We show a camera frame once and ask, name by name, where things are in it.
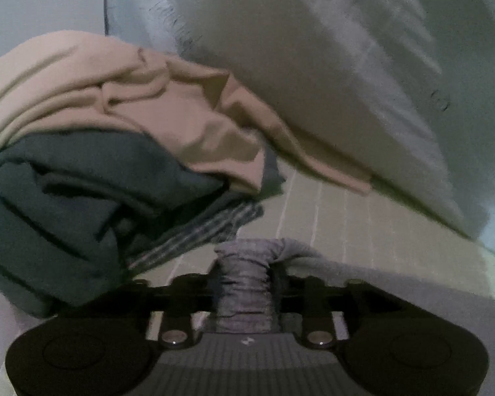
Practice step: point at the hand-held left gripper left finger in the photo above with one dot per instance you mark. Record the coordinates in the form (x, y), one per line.
(198, 293)

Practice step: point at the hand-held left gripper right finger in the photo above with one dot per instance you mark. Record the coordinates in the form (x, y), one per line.
(292, 293)

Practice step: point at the grey garment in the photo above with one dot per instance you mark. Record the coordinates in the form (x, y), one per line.
(247, 280)

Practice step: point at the blue striped cloth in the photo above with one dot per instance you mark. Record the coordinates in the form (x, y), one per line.
(206, 227)

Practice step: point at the green grid mat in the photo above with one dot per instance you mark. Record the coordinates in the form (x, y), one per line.
(334, 222)

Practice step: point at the dark teal garment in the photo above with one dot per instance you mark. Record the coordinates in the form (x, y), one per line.
(66, 198)

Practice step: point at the beige garment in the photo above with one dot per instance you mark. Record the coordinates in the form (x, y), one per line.
(107, 90)

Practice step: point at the pale blue bedsheet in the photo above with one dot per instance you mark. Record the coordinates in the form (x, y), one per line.
(313, 49)

